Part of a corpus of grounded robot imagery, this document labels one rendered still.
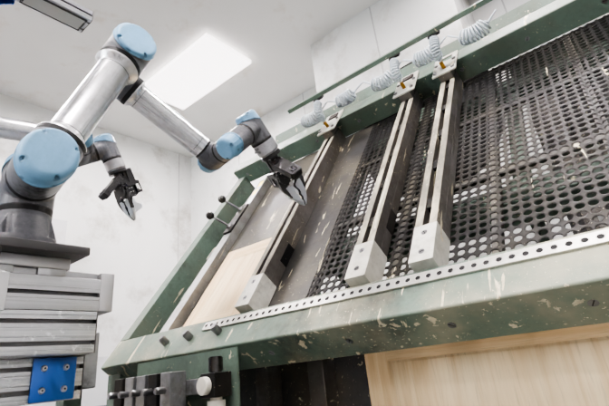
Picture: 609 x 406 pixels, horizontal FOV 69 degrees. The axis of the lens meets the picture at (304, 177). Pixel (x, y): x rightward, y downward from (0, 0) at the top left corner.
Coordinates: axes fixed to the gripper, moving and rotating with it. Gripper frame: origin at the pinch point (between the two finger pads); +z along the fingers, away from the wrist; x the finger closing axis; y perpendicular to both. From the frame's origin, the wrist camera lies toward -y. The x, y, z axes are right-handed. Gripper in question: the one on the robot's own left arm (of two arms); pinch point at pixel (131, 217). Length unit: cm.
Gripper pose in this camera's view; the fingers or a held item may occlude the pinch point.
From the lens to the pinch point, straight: 189.0
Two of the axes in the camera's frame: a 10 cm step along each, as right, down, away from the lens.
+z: 3.9, 9.2, -0.2
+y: 5.4, -2.1, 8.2
